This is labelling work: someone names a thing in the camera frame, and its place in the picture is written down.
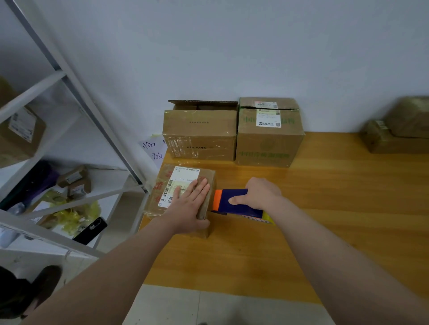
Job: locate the person's left hand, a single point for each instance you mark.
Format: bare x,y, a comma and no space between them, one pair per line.
188,213

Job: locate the person's right hand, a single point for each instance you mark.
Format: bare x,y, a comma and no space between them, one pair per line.
258,194

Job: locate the blue orange tape dispenser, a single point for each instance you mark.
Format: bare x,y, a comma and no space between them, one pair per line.
231,199

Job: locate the cube red-printed cardboard box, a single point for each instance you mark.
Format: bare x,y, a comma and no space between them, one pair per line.
164,177

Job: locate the stack of cardboard boxes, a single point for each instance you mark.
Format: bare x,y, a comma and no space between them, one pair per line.
201,130

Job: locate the box barcode label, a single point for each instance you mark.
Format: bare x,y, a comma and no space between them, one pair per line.
385,142

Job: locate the small open-flap cardboard box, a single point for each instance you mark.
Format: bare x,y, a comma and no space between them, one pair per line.
409,115

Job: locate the person's left forearm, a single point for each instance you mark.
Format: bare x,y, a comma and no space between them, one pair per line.
100,281

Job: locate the person's right forearm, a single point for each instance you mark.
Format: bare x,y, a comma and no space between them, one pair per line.
355,271

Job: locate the black mobile phone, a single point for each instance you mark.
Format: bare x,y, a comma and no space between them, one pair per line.
90,231

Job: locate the wooden table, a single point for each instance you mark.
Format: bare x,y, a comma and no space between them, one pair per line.
362,201

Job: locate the yellow plastic bag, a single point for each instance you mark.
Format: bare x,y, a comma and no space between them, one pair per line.
70,217

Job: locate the small open carton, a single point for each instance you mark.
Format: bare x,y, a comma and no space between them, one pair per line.
74,179

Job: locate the dark blue bag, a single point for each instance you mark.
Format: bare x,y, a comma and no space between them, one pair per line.
30,184

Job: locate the large worn shelf carton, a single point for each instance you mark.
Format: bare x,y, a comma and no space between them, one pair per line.
19,137

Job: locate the grey metal shelf rack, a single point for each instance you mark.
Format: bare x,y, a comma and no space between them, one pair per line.
30,97

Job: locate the white paper wall sign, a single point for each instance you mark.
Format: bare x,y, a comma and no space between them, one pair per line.
154,151

